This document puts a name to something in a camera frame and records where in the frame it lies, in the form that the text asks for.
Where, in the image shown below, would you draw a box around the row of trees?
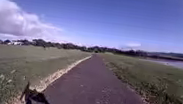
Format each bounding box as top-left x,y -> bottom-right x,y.
0,33 -> 149,61

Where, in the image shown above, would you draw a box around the dark asphalt path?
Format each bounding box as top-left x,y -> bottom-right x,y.
22,45 -> 177,104

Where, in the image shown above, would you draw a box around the pale sandy path edge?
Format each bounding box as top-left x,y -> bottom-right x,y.
6,45 -> 93,104

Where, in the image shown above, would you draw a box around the grass field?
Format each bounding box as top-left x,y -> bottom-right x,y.
93,51 -> 183,104
0,40 -> 93,104

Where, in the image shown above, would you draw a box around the water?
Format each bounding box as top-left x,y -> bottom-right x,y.
144,56 -> 183,70

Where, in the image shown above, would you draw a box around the white buildings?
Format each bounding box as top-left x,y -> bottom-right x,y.
0,38 -> 24,50

